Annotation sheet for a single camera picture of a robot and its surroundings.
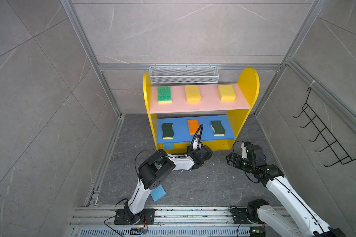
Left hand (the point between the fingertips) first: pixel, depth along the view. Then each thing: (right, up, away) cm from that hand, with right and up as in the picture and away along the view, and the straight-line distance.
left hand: (199, 145), depth 95 cm
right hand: (+18, -6, -14) cm, 24 cm away
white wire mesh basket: (-22, +47, +2) cm, 52 cm away
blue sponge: (-25, -25, -15) cm, 39 cm away
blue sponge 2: (-21, -1, +3) cm, 21 cm away
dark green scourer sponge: (-20, +9, -5) cm, 23 cm away
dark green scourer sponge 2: (+12, +10, -4) cm, 16 cm away
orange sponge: (-4, +13, -3) cm, 14 cm away
